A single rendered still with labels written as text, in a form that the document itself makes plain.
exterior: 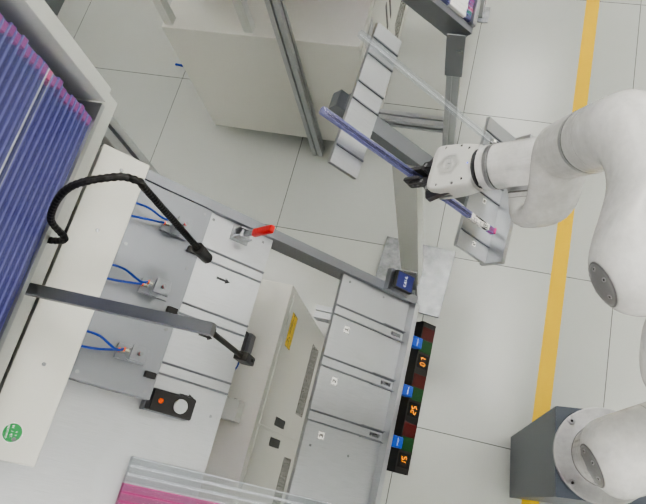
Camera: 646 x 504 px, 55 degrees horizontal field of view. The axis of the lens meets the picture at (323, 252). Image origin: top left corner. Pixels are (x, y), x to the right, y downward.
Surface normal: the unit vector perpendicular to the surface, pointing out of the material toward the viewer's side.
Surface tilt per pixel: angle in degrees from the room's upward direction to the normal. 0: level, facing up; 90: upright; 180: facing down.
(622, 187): 60
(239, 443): 0
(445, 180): 34
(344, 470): 43
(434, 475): 0
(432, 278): 0
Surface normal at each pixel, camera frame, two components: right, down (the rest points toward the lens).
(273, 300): -0.14, -0.36
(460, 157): -0.62, -0.47
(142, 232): 0.55, -0.15
